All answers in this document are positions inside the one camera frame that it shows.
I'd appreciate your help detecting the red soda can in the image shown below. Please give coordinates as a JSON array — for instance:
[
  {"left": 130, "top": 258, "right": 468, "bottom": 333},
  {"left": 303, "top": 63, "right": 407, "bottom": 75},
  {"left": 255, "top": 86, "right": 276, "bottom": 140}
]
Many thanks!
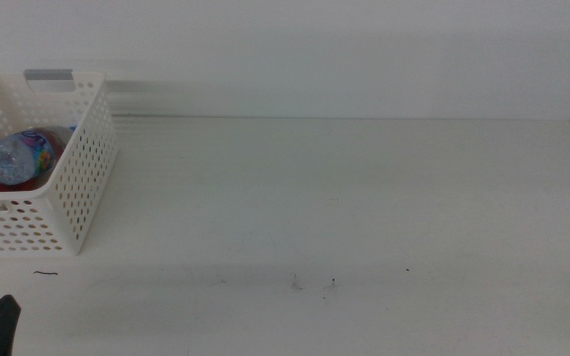
[{"left": 0, "top": 127, "right": 68, "bottom": 194}]

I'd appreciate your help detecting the clear water bottle blue cap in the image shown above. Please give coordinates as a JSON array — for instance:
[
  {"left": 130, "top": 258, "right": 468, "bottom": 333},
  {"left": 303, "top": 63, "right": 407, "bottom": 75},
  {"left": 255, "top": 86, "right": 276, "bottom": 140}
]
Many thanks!
[{"left": 0, "top": 125, "right": 77, "bottom": 187}]

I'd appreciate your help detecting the white perforated plastic basket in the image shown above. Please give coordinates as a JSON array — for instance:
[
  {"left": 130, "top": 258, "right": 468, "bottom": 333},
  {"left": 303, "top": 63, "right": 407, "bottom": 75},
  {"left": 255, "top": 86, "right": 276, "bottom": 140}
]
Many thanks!
[{"left": 0, "top": 68, "right": 119, "bottom": 257}]

